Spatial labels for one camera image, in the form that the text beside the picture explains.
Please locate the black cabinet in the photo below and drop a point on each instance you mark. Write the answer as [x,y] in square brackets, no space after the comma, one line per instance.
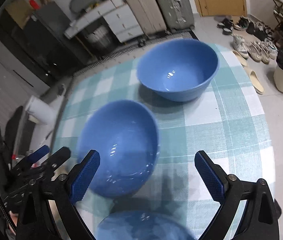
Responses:
[44,42]

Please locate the grey suitcase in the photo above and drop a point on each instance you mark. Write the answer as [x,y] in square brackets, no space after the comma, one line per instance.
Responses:
[174,2]

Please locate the cardboard box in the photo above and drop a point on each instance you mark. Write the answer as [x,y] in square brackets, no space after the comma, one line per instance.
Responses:
[19,12]

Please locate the woven basket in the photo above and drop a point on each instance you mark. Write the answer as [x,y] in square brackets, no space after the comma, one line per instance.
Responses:
[99,38]

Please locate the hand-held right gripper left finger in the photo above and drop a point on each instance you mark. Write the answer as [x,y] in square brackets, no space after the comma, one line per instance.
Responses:
[86,175]

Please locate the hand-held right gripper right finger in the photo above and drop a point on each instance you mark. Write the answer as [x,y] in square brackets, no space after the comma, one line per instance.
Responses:
[211,177]

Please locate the beige suitcase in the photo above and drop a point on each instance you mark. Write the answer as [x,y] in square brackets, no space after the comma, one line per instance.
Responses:
[144,10]

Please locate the white desk with drawers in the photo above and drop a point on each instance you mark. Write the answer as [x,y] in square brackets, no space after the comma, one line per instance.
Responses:
[121,20]

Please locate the teal checked tablecloth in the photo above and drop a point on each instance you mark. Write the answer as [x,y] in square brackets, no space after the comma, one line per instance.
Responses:
[219,130]

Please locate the blue bowl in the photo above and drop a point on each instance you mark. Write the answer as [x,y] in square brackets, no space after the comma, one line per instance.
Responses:
[181,65]
[121,135]
[141,227]

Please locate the beige slipper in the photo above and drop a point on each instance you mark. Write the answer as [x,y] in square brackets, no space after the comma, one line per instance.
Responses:
[256,81]
[240,58]

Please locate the pile of assorted shoes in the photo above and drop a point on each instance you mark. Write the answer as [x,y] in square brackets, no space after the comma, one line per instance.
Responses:
[254,47]

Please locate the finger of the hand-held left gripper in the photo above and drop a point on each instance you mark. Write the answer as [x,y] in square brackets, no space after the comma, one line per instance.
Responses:
[40,152]
[60,155]

